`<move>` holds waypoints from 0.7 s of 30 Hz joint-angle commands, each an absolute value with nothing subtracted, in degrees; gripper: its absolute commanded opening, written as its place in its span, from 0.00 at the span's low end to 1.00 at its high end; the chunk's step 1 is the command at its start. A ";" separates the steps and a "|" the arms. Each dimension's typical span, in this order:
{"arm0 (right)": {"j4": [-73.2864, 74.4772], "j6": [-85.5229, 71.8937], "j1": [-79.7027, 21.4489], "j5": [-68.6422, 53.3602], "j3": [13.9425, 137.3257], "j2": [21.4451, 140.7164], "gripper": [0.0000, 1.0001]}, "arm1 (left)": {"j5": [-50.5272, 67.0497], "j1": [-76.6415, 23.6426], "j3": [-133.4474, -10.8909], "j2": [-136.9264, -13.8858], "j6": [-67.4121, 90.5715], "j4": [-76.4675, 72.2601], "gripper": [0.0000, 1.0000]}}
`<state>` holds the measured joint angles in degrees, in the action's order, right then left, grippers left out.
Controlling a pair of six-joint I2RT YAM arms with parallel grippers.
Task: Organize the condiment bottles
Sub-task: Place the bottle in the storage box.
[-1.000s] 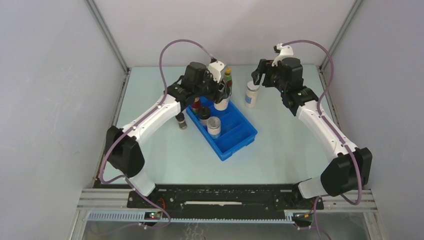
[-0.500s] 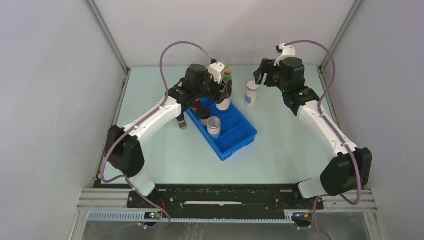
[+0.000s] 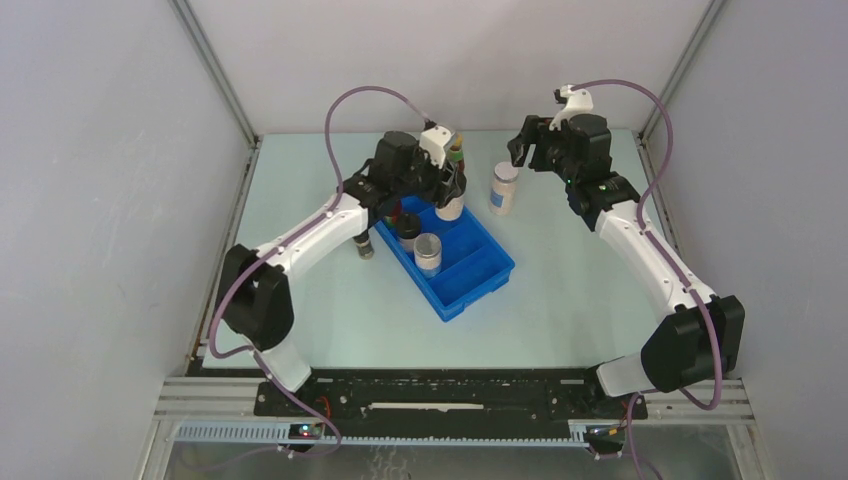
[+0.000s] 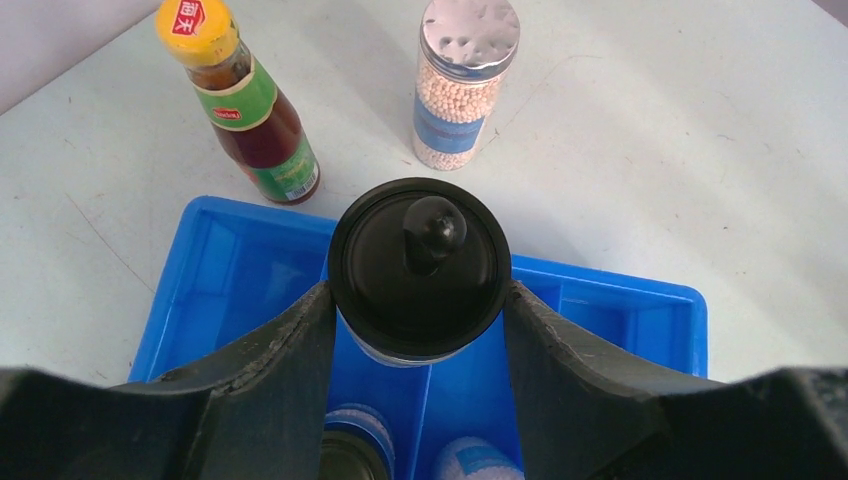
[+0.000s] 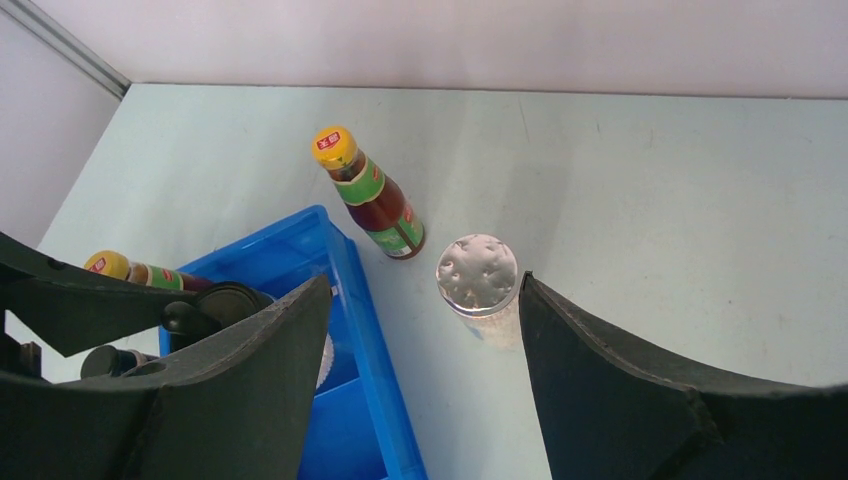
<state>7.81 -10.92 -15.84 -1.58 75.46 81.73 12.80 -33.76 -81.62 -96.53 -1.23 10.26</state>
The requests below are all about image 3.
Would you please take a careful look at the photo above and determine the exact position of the blue divided plastic bin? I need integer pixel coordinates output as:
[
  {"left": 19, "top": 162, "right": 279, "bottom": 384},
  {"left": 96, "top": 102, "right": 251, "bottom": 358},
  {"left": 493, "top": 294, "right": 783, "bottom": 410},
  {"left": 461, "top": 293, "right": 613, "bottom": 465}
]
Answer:
[{"left": 375, "top": 196, "right": 515, "bottom": 322}]

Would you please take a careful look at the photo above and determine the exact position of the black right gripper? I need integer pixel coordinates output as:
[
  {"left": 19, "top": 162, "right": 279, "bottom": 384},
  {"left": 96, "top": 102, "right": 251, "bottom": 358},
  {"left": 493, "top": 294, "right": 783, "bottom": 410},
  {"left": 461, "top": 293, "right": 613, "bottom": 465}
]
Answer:
[{"left": 509, "top": 115, "right": 580, "bottom": 184}]

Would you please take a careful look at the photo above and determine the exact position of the black-lid spout jar front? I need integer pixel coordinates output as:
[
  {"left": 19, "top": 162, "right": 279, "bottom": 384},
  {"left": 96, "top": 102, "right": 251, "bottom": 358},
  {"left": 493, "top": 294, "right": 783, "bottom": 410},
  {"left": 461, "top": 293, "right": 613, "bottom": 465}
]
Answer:
[{"left": 395, "top": 212, "right": 422, "bottom": 253}]

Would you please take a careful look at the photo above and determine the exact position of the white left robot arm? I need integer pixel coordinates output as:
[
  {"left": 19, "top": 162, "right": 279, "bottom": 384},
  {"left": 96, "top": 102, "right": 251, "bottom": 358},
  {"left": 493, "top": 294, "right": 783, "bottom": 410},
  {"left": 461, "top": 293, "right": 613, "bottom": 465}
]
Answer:
[{"left": 210, "top": 125, "right": 466, "bottom": 417}]

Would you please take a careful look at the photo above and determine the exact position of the peppercorn jar blue label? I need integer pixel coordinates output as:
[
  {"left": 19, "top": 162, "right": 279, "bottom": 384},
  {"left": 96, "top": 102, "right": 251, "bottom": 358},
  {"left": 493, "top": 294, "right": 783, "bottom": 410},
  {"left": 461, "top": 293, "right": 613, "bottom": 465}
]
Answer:
[{"left": 489, "top": 161, "right": 519, "bottom": 216}]

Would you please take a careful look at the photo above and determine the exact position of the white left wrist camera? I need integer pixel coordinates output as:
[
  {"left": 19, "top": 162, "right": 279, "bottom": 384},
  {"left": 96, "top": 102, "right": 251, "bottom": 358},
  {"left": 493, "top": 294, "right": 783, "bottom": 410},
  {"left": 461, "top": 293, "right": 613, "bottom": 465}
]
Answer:
[{"left": 419, "top": 125, "right": 456, "bottom": 169}]

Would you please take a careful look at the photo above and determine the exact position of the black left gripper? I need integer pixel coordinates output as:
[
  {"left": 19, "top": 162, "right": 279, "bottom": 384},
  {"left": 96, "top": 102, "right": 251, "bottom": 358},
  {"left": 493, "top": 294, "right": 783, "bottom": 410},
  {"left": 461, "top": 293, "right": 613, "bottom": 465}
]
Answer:
[{"left": 394, "top": 142, "right": 461, "bottom": 210}]

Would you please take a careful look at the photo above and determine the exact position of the black spice shaker front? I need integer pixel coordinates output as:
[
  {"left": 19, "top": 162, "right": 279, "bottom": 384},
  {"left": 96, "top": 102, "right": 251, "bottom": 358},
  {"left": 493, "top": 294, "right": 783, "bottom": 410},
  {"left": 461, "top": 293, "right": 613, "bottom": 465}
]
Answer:
[{"left": 353, "top": 232, "right": 374, "bottom": 260}]

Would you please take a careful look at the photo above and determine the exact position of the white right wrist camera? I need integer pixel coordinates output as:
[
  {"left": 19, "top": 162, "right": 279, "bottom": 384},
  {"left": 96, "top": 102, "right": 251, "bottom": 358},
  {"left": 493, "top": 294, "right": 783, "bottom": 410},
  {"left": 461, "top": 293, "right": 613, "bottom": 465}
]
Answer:
[{"left": 549, "top": 84, "right": 594, "bottom": 131}]

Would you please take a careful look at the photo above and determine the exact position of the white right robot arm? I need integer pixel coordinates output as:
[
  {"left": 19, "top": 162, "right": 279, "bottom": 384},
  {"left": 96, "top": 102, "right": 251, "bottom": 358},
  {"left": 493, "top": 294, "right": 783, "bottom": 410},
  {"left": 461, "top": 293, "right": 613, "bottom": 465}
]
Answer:
[{"left": 507, "top": 113, "right": 745, "bottom": 418}]

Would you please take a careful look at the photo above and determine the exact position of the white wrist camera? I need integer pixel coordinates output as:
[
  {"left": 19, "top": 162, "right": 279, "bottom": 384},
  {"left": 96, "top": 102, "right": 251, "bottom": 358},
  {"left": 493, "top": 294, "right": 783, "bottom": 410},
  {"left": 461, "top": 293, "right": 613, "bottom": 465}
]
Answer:
[
  {"left": 549, "top": 84, "right": 594, "bottom": 131},
  {"left": 419, "top": 125, "right": 456, "bottom": 169}
]

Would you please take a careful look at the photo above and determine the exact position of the black-lid spout jar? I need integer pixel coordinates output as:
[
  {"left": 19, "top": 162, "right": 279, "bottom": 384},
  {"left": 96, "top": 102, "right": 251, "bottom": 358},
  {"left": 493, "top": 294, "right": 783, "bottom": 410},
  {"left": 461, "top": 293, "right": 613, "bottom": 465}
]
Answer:
[
  {"left": 433, "top": 177, "right": 467, "bottom": 222},
  {"left": 395, "top": 212, "right": 422, "bottom": 253}
]

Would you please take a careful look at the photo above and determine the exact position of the short yellow-cap sauce bottle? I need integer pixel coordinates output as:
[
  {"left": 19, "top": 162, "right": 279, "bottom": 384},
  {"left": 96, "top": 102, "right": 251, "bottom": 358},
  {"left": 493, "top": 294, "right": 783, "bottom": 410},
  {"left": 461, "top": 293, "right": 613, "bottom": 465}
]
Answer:
[{"left": 384, "top": 202, "right": 403, "bottom": 229}]

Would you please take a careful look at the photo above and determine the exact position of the tall green-label sauce bottle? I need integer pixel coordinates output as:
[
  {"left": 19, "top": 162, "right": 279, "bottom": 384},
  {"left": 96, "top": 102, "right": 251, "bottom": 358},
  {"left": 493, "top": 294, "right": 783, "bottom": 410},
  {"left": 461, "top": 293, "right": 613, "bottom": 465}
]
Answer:
[{"left": 448, "top": 134, "right": 467, "bottom": 196}]

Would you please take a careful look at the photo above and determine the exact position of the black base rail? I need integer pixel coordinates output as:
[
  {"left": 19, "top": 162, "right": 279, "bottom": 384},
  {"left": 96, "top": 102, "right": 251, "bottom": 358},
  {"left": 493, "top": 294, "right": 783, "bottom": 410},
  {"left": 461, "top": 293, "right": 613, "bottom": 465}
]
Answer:
[{"left": 253, "top": 368, "right": 629, "bottom": 441}]

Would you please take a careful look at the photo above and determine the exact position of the peppercorn jar silver lid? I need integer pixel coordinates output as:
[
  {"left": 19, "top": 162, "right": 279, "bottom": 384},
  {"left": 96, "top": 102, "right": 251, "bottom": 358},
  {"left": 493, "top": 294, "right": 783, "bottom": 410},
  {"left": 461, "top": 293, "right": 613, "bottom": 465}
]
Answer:
[{"left": 413, "top": 233, "right": 442, "bottom": 278}]

